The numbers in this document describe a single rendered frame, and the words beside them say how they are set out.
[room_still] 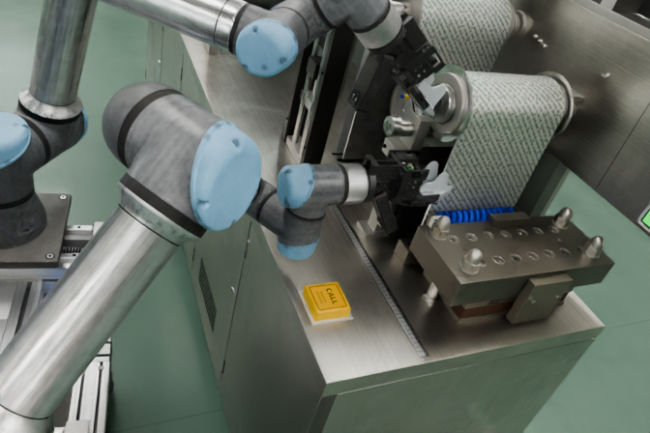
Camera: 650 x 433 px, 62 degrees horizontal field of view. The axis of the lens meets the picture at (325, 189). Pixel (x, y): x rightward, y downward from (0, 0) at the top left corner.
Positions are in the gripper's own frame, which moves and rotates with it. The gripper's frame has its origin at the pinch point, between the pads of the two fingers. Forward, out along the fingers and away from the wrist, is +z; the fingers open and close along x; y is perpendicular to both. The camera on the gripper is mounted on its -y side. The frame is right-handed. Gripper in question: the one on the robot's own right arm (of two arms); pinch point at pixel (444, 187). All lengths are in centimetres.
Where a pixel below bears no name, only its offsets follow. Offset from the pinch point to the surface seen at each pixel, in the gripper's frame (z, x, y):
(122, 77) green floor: -38, 266, -109
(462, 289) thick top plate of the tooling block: -5.4, -19.9, -7.5
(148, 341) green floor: -46, 58, -109
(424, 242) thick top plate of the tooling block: -6.4, -7.3, -7.4
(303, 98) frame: -14.9, 43.6, -3.4
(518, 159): 15.7, -0.3, 6.8
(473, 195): 8.1, -0.3, -2.1
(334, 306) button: -25.7, -12.5, -16.5
